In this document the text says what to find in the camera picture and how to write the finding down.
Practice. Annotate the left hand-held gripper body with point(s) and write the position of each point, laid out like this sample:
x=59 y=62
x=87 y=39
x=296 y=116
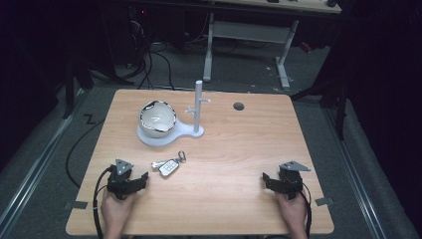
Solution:
x=120 y=181

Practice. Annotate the small red object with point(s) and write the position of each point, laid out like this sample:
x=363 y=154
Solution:
x=306 y=47

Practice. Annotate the black metal stand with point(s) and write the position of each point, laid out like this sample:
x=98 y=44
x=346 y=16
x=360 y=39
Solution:
x=340 y=109
x=69 y=89

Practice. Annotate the person's left hand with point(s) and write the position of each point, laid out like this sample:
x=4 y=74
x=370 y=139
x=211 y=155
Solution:
x=116 y=209

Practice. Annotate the dark computer tower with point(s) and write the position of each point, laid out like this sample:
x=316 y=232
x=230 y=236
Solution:
x=137 y=33

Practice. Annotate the car key fob with keyring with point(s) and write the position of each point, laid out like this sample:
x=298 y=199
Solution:
x=168 y=166

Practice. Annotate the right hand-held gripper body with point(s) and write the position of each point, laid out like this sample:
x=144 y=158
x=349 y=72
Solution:
x=291 y=181

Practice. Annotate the white key stand with base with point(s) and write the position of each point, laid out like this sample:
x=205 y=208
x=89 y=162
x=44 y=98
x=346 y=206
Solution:
x=198 y=106

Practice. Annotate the white bowl with silver rim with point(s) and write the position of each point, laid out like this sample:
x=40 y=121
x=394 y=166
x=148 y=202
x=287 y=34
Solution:
x=157 y=119

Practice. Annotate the metal floor rail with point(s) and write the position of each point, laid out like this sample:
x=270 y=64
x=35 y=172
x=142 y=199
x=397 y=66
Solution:
x=356 y=176
x=36 y=159

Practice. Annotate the white metal desk frame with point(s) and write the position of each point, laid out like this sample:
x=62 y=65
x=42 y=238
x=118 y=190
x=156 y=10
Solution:
x=249 y=32

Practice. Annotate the grey tape strip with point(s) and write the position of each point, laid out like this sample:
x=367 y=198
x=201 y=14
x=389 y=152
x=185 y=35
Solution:
x=324 y=201
x=79 y=204

